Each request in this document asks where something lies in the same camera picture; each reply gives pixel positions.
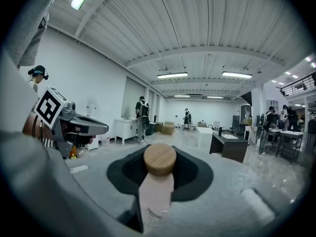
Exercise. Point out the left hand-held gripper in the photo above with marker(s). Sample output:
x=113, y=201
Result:
x=49, y=107

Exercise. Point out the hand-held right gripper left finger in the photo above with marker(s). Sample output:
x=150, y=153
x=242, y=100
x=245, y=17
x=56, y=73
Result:
x=132, y=218

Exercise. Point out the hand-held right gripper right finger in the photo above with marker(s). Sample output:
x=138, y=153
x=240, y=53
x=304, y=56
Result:
x=258, y=206

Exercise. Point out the person's left forearm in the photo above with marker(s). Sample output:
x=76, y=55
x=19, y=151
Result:
x=30, y=128

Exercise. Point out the white low cabinet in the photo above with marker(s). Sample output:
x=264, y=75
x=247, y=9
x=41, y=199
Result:
x=92, y=143

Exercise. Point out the white vanity cabinet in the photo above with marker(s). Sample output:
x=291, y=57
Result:
x=126, y=130

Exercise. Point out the dark round bin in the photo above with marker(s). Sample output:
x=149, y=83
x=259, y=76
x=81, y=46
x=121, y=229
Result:
x=150, y=129

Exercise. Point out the dark wooden vanity cabinet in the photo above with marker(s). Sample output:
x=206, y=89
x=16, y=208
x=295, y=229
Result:
x=230, y=148

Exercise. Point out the black felt tray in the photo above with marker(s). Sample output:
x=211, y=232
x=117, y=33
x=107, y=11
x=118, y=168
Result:
x=196, y=179

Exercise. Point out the large cardboard box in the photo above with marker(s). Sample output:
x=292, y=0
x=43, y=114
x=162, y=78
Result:
x=168, y=128

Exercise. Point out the white top metal table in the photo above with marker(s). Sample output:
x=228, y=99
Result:
x=291, y=134
x=274, y=132

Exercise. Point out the black basin faucet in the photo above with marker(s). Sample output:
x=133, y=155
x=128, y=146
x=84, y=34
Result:
x=219, y=130

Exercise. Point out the white bathtub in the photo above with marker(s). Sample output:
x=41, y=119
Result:
x=206, y=138

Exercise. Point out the white chair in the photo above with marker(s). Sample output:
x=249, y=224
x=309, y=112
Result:
x=216, y=125

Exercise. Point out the black bathtub faucet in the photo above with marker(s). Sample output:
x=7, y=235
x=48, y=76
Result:
x=211, y=127

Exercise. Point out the small cardboard box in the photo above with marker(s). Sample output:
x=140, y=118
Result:
x=202, y=124

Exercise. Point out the person's grey shirt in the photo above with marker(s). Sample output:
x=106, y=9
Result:
x=27, y=33

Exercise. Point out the black balcony railing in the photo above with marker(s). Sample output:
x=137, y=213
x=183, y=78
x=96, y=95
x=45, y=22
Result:
x=298, y=84

